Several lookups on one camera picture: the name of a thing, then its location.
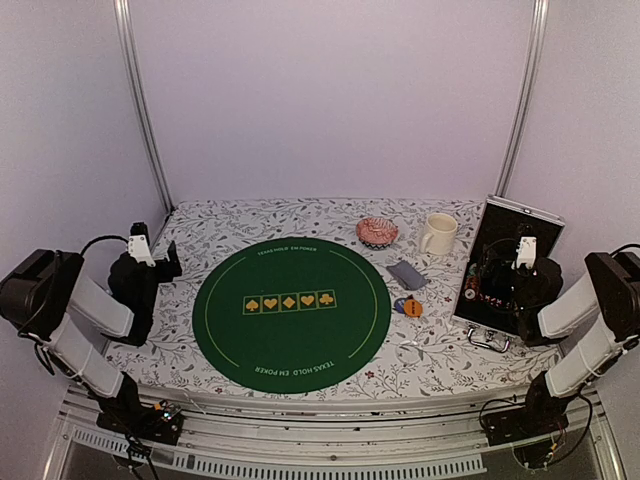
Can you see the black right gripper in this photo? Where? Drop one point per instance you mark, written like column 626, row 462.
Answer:
column 493, row 259

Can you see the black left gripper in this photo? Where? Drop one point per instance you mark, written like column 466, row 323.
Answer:
column 175, row 269

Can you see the orange round blind button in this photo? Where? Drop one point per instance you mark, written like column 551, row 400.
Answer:
column 412, row 308

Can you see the blue round blind button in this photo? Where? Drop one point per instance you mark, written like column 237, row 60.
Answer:
column 399, row 305

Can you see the red chip stack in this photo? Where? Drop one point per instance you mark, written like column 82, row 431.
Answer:
column 472, row 284

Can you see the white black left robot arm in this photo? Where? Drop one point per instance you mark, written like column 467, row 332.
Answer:
column 42, row 296

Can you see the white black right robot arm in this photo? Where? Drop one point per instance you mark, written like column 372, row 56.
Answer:
column 543, row 312

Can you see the aluminium poker chip case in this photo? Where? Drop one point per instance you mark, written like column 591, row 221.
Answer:
column 500, row 219

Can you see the cream ceramic mug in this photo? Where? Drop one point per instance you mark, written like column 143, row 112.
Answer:
column 439, row 234

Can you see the floral white tablecloth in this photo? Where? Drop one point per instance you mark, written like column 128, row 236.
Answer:
column 420, row 357

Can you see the round green poker mat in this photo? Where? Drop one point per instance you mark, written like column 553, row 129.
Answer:
column 292, row 315

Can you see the red patterned small bowl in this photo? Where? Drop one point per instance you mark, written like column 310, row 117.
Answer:
column 376, row 233

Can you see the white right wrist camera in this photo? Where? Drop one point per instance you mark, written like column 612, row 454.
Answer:
column 526, row 250

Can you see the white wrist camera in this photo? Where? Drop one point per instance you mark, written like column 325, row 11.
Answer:
column 138, row 244
column 526, row 250

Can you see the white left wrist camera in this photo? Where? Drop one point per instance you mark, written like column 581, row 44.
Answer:
column 138, row 244

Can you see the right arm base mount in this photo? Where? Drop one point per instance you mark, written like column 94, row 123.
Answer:
column 541, row 429

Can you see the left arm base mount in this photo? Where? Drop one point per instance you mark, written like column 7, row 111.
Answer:
column 160, row 423

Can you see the aluminium front rail frame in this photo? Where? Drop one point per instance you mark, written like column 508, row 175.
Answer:
column 227, row 437

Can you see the left aluminium frame post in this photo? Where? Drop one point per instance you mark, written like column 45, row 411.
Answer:
column 133, row 72

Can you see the aluminium frame post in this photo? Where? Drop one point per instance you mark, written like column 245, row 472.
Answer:
column 533, row 57
column 133, row 72

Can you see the right aluminium frame post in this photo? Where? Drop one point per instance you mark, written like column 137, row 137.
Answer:
column 533, row 57

